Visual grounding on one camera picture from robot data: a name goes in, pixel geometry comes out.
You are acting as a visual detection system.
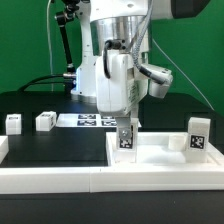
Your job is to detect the white left fence piece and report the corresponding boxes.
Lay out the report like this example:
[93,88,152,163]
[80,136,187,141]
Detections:
[0,136,9,164]

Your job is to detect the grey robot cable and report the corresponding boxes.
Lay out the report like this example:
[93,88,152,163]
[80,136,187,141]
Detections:
[46,0,55,92]

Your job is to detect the black base cables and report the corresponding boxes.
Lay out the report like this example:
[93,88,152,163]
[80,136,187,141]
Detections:
[17,73,76,93]

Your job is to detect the white square tabletop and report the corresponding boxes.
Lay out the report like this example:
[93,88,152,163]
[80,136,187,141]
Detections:
[106,132,224,166]

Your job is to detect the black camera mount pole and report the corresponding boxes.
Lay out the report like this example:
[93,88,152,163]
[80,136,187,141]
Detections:
[54,3,81,79]

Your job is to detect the white tag marker sheet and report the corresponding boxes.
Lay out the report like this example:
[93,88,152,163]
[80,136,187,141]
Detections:
[56,113,116,127]

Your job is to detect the white front fence wall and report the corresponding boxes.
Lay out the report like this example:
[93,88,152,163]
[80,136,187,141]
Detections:
[0,167,224,194]

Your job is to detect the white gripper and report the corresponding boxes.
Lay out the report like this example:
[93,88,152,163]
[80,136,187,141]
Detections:
[95,50,148,139]

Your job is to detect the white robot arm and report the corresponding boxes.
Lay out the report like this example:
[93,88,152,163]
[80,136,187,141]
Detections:
[62,0,211,139]

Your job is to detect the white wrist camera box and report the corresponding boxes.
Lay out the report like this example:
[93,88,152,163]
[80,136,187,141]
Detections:
[146,64,173,99]

